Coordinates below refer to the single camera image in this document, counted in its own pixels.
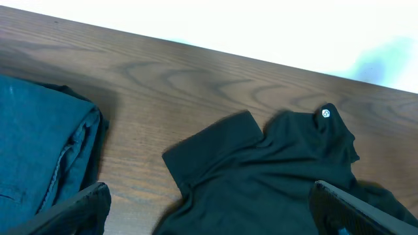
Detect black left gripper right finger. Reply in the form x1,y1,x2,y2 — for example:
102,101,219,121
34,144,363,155
309,181,417,235

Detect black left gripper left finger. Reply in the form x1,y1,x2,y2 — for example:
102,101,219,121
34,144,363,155
4,182,112,235

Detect black t-shirt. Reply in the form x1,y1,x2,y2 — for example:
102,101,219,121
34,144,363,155
155,103,417,235

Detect folded dark blue jeans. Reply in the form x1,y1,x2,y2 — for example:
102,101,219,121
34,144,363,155
1,75,108,232

